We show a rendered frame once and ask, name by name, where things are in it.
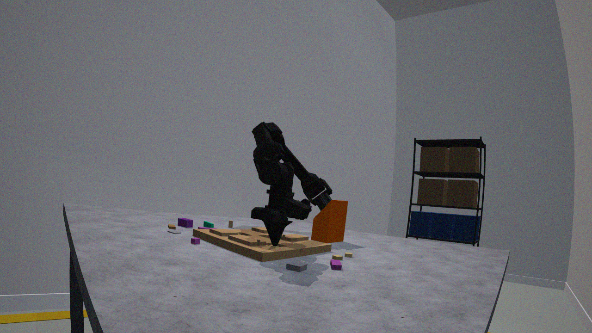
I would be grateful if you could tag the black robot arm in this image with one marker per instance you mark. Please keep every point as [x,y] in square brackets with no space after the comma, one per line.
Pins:
[270,150]

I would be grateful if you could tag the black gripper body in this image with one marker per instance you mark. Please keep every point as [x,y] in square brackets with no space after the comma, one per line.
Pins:
[271,212]

